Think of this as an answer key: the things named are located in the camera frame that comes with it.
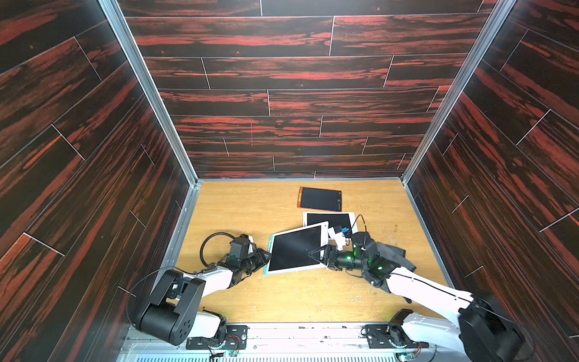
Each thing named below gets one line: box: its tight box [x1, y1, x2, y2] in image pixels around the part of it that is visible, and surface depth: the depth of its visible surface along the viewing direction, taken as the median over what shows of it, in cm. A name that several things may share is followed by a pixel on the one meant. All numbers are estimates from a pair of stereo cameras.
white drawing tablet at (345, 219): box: [302, 211, 359, 234], surface depth 108 cm
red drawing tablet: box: [297, 186, 343, 212], surface depth 114 cm
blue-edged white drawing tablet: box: [263, 221, 330, 277], surface depth 90 cm
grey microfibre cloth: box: [376, 242, 417, 272], surface depth 93 cm
